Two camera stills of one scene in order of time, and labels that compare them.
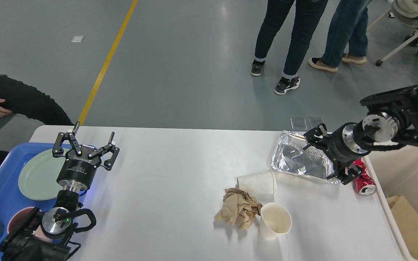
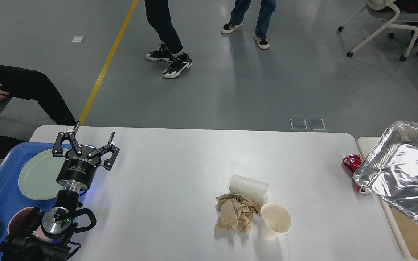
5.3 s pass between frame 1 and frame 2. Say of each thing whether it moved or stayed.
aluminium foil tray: moved
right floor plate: stayed
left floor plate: stayed
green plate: stayed
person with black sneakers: moved
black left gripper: stayed
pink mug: stayed
